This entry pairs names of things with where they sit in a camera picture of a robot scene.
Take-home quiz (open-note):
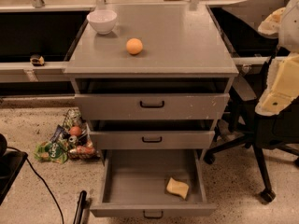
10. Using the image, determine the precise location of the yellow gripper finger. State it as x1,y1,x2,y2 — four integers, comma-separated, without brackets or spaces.
255,55,299,116
258,7,285,38

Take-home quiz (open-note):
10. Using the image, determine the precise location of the grey drawer cabinet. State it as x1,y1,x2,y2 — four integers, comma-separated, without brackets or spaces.
64,2,240,161

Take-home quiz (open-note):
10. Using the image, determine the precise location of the white bowl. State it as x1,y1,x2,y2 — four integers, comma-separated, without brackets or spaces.
87,9,118,35

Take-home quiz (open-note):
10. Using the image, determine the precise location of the grey drawer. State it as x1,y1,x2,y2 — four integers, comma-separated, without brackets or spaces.
90,131,214,150
91,149,215,219
75,94,229,120

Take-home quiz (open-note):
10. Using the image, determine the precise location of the black bar on floor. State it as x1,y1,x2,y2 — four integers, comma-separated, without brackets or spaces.
73,190,87,224

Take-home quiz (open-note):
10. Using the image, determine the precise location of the yellow sponge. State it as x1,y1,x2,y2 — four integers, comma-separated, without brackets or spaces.
166,177,189,200

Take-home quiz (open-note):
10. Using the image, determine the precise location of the red tomato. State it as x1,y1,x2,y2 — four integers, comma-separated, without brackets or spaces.
69,126,82,136

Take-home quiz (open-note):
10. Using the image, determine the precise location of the black device on left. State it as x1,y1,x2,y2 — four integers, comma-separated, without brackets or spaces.
0,134,28,205

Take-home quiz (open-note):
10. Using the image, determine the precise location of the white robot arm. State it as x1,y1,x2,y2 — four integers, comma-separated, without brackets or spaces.
255,0,299,116

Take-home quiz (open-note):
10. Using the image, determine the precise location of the green snack bag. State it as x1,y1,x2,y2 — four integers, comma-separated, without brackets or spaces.
34,141,68,164

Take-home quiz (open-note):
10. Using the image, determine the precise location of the grey bottom drawer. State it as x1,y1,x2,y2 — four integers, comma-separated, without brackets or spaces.
91,149,215,219

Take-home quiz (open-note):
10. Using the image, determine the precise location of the grey shelf rail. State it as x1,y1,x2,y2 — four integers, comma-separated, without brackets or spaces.
0,62,69,83

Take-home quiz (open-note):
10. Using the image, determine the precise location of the grey middle drawer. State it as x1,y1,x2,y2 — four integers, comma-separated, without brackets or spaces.
90,131,214,150

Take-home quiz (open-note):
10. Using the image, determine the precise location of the grey top drawer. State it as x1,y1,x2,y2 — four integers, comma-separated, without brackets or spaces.
75,94,229,120

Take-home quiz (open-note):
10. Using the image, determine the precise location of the black office chair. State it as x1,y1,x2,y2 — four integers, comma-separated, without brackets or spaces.
203,0,299,203

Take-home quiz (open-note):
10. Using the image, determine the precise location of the yellow black tape measure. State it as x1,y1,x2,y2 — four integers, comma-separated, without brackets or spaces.
30,54,45,66

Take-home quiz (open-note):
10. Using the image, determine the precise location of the orange fruit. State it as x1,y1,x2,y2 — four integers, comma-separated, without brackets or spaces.
126,38,143,55

